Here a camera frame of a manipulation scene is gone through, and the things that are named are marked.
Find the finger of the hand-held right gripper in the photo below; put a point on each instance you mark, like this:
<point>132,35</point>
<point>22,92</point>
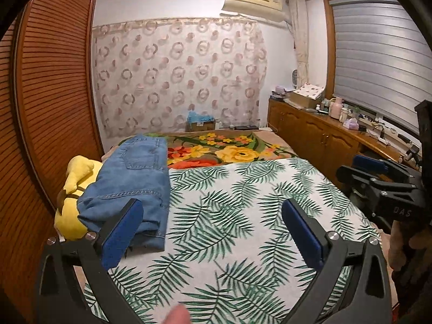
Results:
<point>369,163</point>
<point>361,184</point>

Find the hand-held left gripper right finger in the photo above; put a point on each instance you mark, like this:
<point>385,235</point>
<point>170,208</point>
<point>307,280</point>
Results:
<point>302,233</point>

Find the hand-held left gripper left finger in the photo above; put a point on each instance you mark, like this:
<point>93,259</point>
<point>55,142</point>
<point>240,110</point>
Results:
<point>121,233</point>

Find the blue denim pants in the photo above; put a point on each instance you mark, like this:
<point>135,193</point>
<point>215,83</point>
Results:
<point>135,182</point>

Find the person's right hand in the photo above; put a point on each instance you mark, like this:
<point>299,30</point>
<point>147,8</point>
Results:
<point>400,249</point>

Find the person's left hand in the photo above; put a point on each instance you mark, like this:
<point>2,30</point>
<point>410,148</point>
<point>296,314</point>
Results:
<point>175,315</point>

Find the purple tissue pack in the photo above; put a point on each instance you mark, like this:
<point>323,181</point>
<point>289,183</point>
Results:
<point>351,125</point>

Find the yellow plush toy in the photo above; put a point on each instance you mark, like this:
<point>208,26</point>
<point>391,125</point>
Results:
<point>72,209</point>

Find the wooden sideboard cabinet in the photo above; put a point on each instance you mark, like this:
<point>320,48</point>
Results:
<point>314,135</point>

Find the pink thermos jug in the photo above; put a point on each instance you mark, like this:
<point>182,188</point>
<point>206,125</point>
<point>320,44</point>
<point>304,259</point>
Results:
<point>336,108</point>

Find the leaf print blanket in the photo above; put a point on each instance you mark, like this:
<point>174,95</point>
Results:
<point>236,226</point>

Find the box with spotted cloth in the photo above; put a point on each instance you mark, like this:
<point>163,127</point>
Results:
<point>307,95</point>

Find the grey striped window blind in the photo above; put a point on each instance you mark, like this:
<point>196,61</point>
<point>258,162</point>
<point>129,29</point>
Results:
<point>381,60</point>

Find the small white fan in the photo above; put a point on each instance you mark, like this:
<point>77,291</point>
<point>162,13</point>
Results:
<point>295,79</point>

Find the purple storage box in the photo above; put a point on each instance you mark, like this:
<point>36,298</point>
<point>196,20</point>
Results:
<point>281,92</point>

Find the floral blanket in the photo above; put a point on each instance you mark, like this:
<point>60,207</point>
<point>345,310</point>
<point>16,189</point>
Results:
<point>219,150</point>

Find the cardboard box with blue cloth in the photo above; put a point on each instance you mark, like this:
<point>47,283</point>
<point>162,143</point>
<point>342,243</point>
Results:
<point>201,121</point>

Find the tied beige curtain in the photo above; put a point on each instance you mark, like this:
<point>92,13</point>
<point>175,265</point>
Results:
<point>299,40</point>

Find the wooden louvered wardrobe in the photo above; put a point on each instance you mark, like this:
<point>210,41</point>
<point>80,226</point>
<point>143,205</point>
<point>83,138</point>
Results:
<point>44,108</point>

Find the circle patterned curtain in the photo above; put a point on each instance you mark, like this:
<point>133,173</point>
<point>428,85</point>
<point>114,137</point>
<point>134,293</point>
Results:
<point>175,74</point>

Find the beige air conditioner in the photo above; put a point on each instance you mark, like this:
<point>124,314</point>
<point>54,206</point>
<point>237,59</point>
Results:
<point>253,1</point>

